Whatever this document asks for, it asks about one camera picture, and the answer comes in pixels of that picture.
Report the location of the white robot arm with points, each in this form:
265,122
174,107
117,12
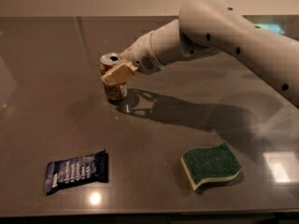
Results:
203,28

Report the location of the orange soda can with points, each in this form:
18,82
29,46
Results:
114,90

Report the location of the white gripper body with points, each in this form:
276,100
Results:
140,54

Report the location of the green and yellow sponge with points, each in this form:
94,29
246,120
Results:
210,165

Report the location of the dark blue snack wrapper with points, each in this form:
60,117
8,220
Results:
77,171

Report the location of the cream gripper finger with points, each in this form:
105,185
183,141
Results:
122,72

